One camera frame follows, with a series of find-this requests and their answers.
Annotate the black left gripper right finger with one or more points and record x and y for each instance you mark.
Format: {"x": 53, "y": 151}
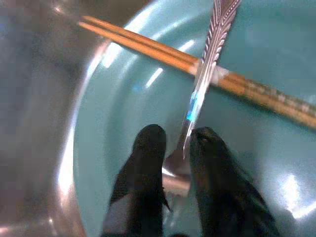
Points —
{"x": 222, "y": 192}

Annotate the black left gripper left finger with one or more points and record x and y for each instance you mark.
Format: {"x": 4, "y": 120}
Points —
{"x": 140, "y": 185}

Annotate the teal round plate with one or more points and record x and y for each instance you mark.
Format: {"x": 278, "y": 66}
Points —
{"x": 138, "y": 103}

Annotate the wooden chopstick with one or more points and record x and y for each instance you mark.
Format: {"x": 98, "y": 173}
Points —
{"x": 148, "y": 50}
{"x": 148, "y": 41}

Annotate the stainless steel double sink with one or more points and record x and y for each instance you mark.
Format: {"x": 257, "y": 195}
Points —
{"x": 32, "y": 98}

